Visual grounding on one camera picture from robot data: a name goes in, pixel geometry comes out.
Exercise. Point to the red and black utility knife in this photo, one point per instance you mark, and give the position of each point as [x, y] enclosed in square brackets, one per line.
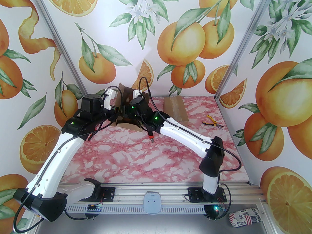
[151, 136]

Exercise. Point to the small blue circuit board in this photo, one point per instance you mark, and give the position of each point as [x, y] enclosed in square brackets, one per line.
[95, 208]

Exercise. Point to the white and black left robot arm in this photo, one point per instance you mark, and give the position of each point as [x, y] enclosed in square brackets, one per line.
[53, 160]

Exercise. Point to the small circuit board green light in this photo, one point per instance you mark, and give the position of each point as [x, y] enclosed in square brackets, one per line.
[219, 208]

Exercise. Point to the flag print pouch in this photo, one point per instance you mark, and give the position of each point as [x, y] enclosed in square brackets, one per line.
[243, 218]

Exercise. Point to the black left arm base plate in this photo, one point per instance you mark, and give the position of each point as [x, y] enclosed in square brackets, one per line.
[108, 193]

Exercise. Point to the aluminium corner post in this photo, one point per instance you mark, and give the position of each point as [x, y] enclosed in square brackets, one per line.
[65, 48]
[243, 45]

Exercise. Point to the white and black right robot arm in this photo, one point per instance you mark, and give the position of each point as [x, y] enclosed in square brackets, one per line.
[185, 133]

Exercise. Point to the taped brown cardboard box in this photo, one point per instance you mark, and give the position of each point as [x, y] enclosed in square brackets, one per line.
[175, 108]

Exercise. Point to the grey plastic mount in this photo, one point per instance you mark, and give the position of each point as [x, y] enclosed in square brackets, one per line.
[151, 202]

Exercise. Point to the printed brown cardboard box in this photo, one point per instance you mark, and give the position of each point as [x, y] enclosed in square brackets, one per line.
[126, 125]

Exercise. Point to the aluminium frame rail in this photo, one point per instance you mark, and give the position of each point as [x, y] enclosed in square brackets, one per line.
[131, 195]

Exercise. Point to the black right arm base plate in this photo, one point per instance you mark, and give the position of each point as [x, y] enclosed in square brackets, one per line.
[193, 194]

